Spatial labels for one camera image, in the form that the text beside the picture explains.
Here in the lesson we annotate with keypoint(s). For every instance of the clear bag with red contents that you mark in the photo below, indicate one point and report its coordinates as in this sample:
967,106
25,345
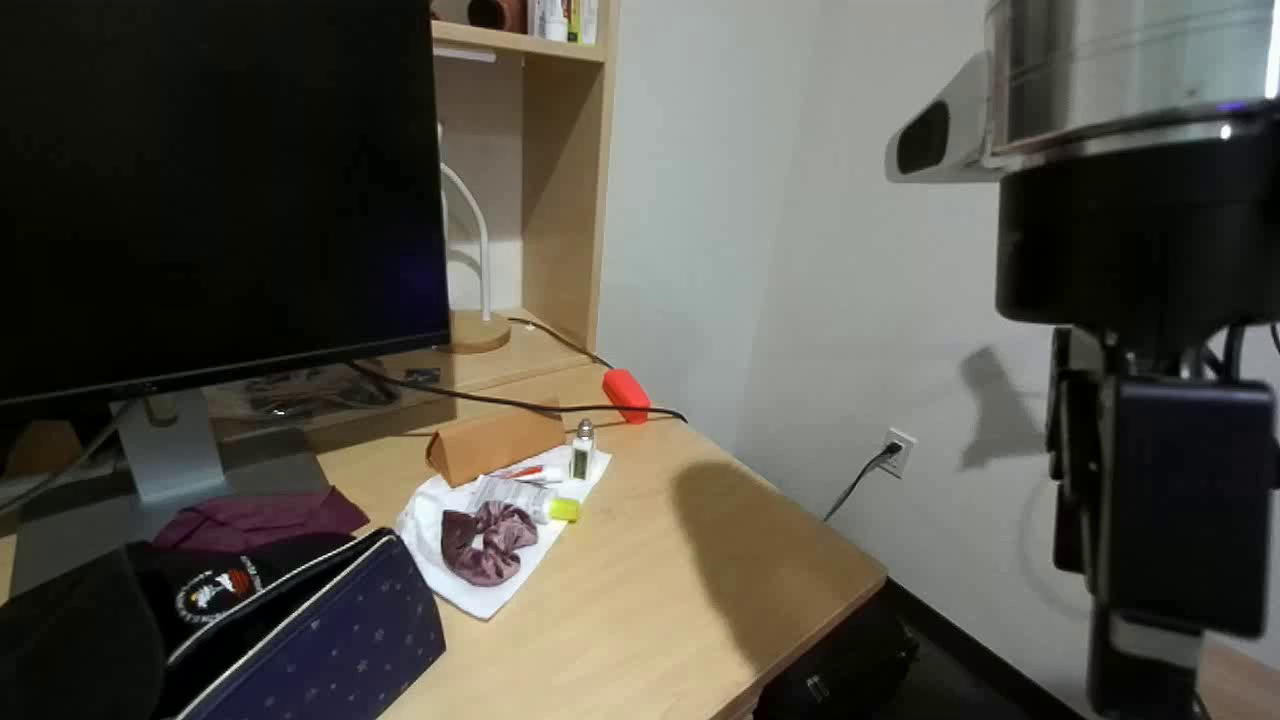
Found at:
460,572

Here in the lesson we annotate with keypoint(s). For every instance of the maroon garment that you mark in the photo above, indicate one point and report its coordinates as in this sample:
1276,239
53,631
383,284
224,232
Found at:
264,518

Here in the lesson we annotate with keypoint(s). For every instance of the white tube yellow cap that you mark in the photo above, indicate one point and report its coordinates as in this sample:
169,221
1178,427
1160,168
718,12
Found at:
567,510

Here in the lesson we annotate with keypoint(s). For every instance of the white desk lamp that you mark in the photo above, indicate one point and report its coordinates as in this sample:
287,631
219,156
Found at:
483,331

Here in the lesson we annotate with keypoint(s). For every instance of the white wall outlet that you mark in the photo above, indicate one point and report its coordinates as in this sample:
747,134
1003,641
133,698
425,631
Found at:
903,450

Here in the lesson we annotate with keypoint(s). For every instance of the red plastic object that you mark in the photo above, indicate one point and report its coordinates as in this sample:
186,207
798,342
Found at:
625,393

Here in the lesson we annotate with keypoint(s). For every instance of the wooden shelf unit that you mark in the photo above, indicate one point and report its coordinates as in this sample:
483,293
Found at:
561,173

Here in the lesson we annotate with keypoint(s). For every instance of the white picture box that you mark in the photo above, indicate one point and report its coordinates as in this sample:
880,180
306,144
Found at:
581,19

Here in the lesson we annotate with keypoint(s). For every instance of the black floor bin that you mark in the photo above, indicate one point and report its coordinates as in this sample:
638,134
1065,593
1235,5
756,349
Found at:
843,661

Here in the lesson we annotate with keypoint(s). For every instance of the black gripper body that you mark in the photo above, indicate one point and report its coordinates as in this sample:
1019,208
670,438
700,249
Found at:
1134,255

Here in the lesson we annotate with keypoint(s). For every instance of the maroon scrunchie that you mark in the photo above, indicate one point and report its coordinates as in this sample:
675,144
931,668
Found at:
485,543

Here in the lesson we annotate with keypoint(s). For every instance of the silver monitor stand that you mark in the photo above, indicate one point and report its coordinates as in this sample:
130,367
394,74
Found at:
173,453

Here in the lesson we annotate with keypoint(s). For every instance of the small red white tube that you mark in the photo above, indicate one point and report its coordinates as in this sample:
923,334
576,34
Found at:
526,472

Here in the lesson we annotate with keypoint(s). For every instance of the light wooden board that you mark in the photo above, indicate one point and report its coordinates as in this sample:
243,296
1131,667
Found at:
1246,681

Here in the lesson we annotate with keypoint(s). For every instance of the black computer monitor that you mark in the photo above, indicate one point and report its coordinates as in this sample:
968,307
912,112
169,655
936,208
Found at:
200,173

